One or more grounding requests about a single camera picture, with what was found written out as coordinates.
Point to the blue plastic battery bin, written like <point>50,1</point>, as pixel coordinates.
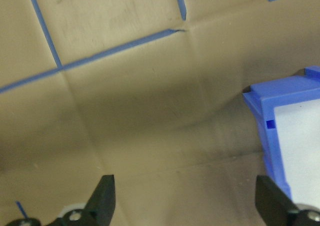
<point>275,92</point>

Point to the white foam bin liner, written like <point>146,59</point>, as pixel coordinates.
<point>300,148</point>

